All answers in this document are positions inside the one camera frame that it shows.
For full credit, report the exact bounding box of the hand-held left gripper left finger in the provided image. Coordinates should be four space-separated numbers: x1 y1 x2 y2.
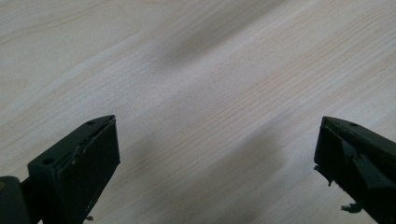
20 114 121 224

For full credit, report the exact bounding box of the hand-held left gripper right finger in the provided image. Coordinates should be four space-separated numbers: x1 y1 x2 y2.
313 116 396 224

